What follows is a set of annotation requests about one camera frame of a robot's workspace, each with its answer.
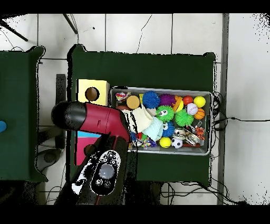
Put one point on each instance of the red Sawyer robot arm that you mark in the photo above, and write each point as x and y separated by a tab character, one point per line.
101	120

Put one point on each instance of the wooden box with three holes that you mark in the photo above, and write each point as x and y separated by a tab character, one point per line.
99	95

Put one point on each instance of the clear mesh bin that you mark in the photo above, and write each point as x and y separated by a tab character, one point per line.
202	150

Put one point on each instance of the pale yellow knitted cloth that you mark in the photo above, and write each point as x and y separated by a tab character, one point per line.
141	118

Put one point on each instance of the orange round disc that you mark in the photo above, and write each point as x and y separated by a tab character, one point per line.
133	102

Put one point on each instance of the blue spiky ball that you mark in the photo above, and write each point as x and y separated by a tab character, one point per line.
150	99

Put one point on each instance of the mint green knitted cloth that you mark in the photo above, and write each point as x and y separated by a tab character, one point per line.
156	129

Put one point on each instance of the green fuzzy ball with eyes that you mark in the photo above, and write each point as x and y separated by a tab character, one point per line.
164	113

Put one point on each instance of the purple spiky ball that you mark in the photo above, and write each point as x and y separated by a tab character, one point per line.
167	99

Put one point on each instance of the yellow ball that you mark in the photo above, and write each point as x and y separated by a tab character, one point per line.
199	101
165	142

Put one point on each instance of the green spiky ball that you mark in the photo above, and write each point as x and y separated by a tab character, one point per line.
184	117

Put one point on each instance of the white baseball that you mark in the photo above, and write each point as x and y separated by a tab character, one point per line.
192	109

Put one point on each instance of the dark grey stand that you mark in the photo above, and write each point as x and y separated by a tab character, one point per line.
61	88

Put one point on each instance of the black stand leg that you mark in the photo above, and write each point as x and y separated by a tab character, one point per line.
14	33
71	24

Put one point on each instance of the dark green side table cloth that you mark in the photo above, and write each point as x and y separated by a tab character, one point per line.
21	148

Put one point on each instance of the small blue cup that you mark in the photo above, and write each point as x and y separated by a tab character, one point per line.
2	126

